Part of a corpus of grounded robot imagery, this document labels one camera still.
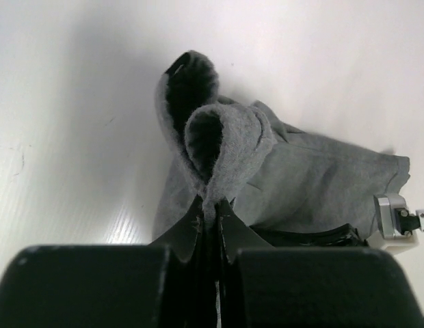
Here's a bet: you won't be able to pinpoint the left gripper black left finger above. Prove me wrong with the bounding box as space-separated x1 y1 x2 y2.
0 197 207 327

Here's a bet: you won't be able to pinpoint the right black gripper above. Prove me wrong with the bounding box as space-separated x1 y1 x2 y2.
250 223 368 247

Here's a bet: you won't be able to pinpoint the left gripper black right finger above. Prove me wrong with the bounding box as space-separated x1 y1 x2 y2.
216 201 424 327

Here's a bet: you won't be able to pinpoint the grey shorts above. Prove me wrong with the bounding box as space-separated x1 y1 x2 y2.
153 51 410 238

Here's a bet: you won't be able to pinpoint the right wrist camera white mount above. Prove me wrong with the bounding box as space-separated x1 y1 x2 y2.
367 193 424 255

